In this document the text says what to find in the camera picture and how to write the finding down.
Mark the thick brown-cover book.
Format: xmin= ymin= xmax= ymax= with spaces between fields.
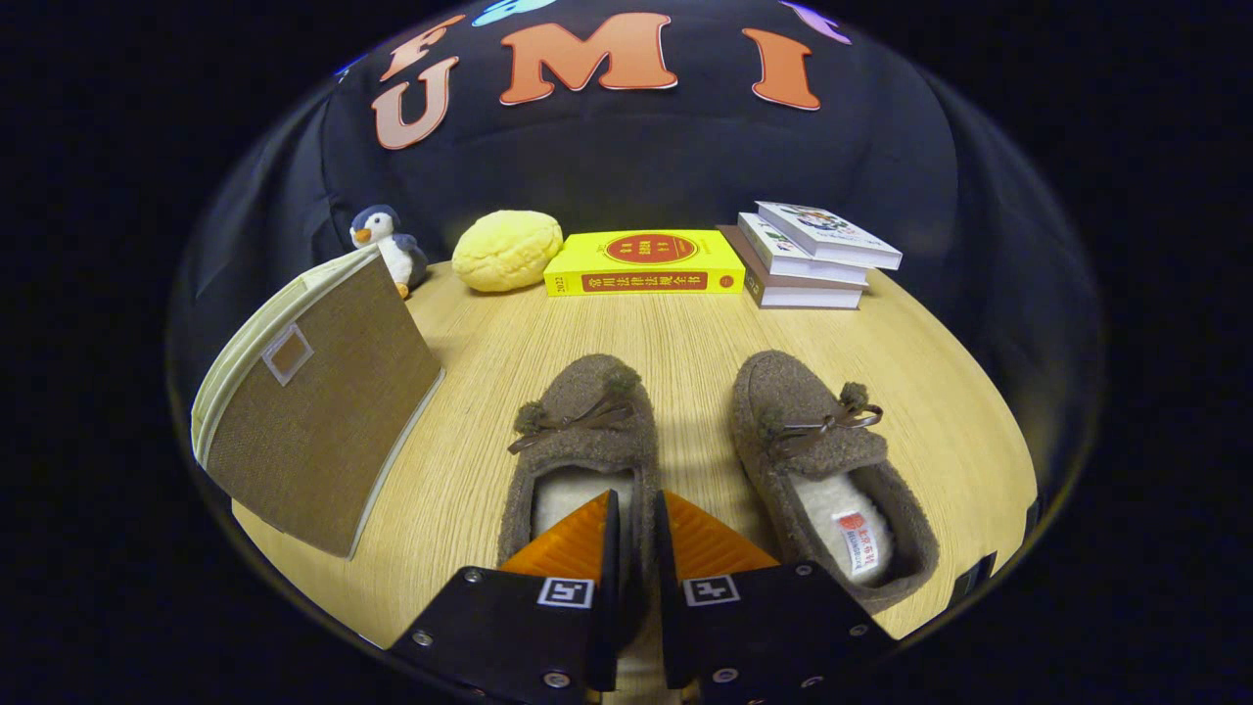
xmin=718 ymin=225 xmax=864 ymax=310

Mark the yellow book with red circle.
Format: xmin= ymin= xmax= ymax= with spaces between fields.
xmin=543 ymin=229 xmax=747 ymax=297

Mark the white book with green print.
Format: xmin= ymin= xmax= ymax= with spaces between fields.
xmin=736 ymin=211 xmax=870 ymax=287

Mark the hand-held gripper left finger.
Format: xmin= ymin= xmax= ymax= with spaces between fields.
xmin=387 ymin=490 xmax=624 ymax=705

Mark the brown fuzzy slipper shoe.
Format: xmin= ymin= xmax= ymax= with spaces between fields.
xmin=729 ymin=350 xmax=941 ymax=616
xmin=496 ymin=353 xmax=663 ymax=647

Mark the yellow bun-shaped plush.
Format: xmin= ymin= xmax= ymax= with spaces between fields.
xmin=451 ymin=210 xmax=566 ymax=293

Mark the penguin plush toy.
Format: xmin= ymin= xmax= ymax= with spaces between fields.
xmin=349 ymin=204 xmax=430 ymax=300

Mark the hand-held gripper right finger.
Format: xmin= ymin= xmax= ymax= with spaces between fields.
xmin=653 ymin=490 xmax=898 ymax=705

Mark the brown fabric storage box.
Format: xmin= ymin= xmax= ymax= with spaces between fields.
xmin=191 ymin=247 xmax=446 ymax=559

